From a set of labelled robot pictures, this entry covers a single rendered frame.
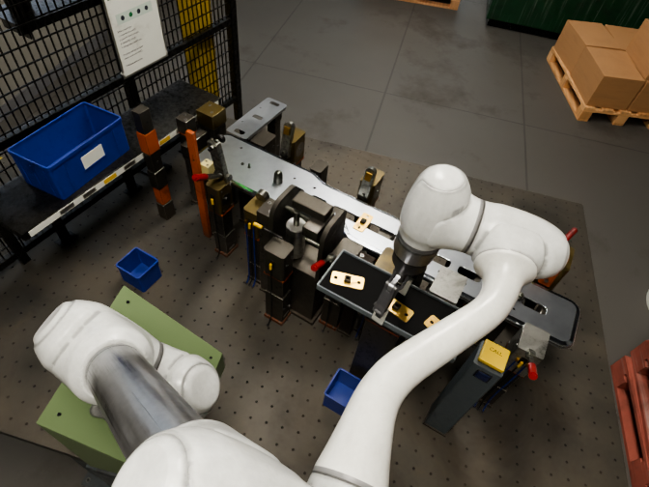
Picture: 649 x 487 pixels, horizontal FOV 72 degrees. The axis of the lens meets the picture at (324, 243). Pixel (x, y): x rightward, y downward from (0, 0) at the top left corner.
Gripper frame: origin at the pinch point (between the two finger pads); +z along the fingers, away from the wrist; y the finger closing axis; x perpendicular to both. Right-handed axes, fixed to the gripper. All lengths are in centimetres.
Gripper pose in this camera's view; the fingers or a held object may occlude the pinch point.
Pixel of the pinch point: (391, 300)
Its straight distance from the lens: 108.8
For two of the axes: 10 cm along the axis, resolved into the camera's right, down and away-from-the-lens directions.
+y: 6.1, -5.9, 5.4
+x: -7.9, -5.4, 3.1
